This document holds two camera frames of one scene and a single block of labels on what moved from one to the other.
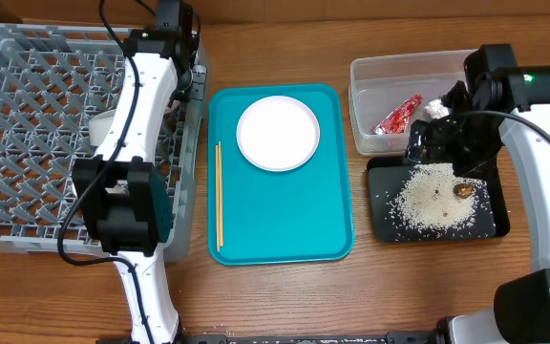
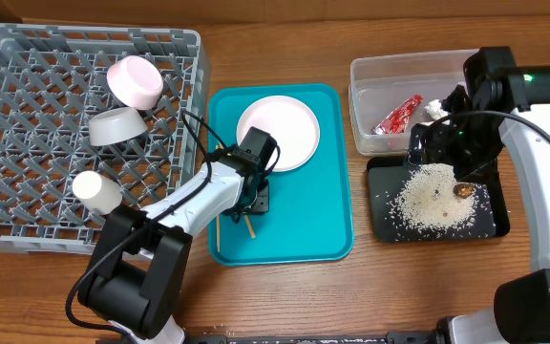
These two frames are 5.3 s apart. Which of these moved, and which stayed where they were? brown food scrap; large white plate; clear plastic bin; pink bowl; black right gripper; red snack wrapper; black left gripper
Moved: black left gripper; pink bowl
Stayed: clear plastic bin; black right gripper; brown food scrap; red snack wrapper; large white plate
